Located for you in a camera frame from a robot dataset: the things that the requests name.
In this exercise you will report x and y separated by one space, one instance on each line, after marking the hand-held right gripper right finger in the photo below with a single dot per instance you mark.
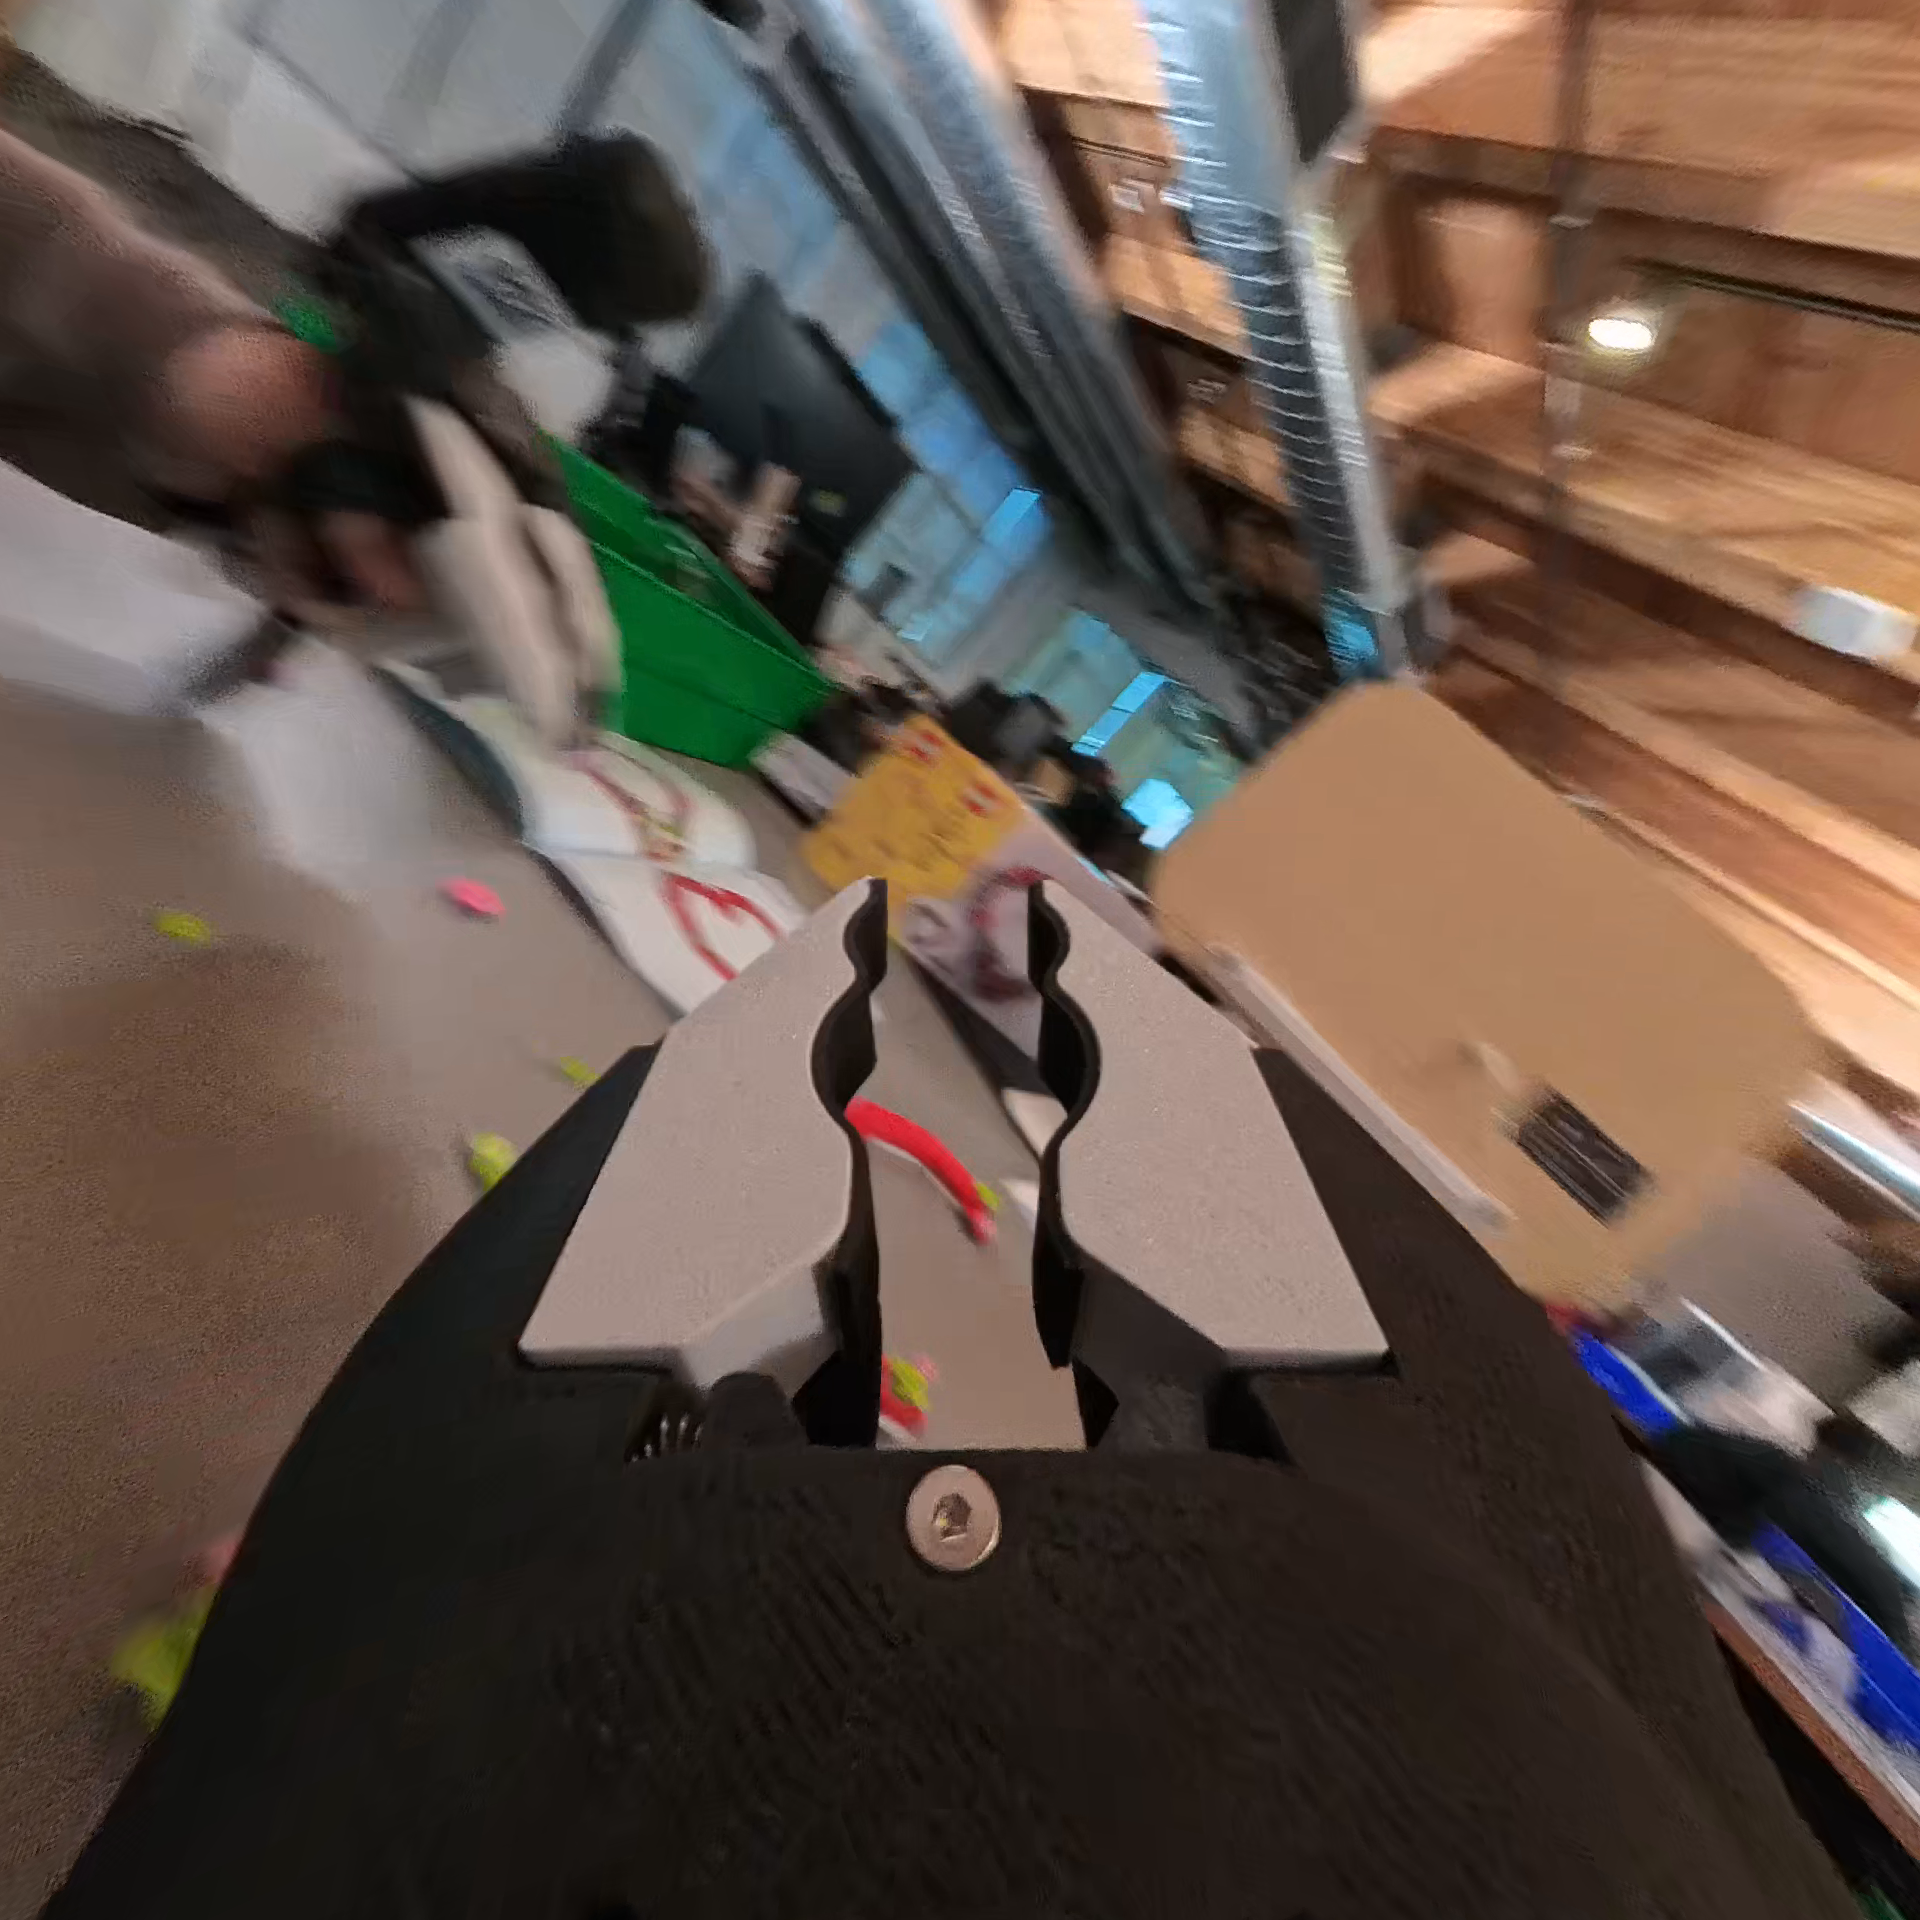
1201 1185

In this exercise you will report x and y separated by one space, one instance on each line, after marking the red lego piece with flowers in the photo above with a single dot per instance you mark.
918 1148

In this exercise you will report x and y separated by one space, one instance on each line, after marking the pink lego piece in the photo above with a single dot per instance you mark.
474 897

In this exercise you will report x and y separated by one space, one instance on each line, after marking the black monitor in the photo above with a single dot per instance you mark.
797 397

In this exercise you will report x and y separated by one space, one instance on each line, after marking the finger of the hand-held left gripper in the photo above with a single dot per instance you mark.
474 570
580 616

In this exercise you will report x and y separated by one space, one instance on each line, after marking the lego instruction booklet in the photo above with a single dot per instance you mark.
662 877

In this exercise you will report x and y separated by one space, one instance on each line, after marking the cardboard box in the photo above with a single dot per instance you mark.
1477 989

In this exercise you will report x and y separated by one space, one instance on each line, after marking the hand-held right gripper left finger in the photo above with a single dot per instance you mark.
705 1185

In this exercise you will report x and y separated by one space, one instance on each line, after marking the yellow lego box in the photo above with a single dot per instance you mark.
918 819

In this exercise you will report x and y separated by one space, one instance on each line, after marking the ceiling lamp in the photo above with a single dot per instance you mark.
1621 330

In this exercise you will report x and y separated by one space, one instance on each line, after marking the person's left forearm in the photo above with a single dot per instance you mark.
89 316

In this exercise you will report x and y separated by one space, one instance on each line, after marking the metal ventilation duct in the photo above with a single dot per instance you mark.
1254 300

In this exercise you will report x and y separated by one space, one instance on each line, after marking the person's left hand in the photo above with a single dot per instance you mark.
254 427

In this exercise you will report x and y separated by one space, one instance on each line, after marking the pile of small lego pieces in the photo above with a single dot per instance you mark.
904 1388

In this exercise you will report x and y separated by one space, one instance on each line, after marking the green plastic bin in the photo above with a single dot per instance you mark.
692 637

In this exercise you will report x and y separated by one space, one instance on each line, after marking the blue plastic bin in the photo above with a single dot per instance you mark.
1822 1604

